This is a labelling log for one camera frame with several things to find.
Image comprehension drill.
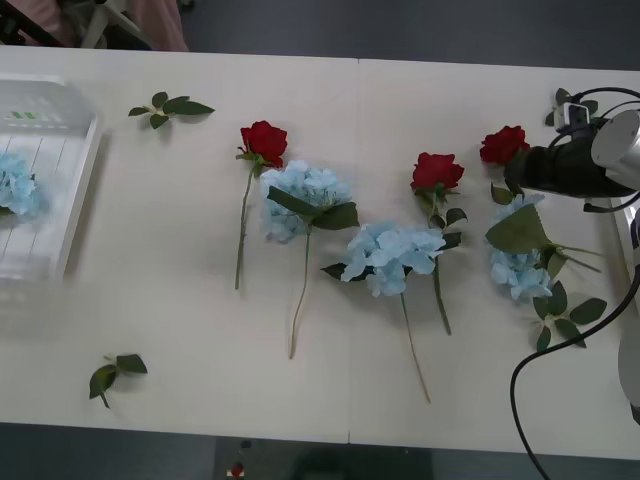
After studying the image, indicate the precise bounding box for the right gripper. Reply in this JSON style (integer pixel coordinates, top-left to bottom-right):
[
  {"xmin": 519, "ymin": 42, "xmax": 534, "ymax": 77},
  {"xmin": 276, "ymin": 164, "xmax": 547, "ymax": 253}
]
[{"xmin": 505, "ymin": 134, "xmax": 604, "ymax": 197}]

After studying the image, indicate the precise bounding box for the person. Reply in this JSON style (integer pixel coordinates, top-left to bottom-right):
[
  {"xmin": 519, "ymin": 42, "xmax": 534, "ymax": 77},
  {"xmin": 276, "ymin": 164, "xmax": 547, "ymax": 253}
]
[{"xmin": 29, "ymin": 0, "xmax": 190, "ymax": 53}]

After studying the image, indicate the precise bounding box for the red rose with stem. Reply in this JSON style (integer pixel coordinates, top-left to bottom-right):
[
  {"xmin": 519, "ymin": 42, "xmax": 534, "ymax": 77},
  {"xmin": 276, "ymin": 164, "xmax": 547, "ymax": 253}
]
[
  {"xmin": 234, "ymin": 119, "xmax": 290, "ymax": 291},
  {"xmin": 479, "ymin": 124, "xmax": 531, "ymax": 206},
  {"xmin": 410, "ymin": 151, "xmax": 469, "ymax": 336}
]

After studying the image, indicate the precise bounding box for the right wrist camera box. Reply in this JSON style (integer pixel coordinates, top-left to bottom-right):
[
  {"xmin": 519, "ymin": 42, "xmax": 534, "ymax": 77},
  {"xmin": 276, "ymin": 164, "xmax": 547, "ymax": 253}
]
[{"xmin": 556, "ymin": 102, "xmax": 592, "ymax": 132}]

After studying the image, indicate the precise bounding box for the pale blue flower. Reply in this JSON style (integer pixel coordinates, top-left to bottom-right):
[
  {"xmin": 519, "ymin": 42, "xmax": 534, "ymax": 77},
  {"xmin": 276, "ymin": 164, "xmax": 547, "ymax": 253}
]
[
  {"xmin": 259, "ymin": 158, "xmax": 361, "ymax": 360},
  {"xmin": 319, "ymin": 222, "xmax": 462, "ymax": 405},
  {"xmin": 0, "ymin": 152, "xmax": 52, "ymax": 220},
  {"xmin": 483, "ymin": 192, "xmax": 604, "ymax": 304}
]

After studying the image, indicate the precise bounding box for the white chair frame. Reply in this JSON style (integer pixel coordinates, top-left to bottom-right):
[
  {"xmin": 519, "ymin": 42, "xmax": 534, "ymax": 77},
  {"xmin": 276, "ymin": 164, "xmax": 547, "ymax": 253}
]
[{"xmin": 79, "ymin": 0, "xmax": 151, "ymax": 50}]

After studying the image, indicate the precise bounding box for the thick black cable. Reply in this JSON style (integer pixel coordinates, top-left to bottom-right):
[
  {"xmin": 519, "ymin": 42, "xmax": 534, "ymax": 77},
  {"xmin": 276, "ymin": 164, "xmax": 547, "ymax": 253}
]
[{"xmin": 509, "ymin": 294, "xmax": 640, "ymax": 480}]

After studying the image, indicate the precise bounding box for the black camera cable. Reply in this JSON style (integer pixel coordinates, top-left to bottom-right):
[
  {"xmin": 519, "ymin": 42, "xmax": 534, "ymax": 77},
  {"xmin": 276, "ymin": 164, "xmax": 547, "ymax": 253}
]
[{"xmin": 549, "ymin": 87, "xmax": 640, "ymax": 151}]

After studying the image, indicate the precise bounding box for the small green leaf sprig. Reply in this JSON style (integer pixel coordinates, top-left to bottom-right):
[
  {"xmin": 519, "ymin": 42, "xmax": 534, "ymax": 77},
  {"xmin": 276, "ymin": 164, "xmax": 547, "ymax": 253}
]
[{"xmin": 88, "ymin": 353, "xmax": 149, "ymax": 410}]

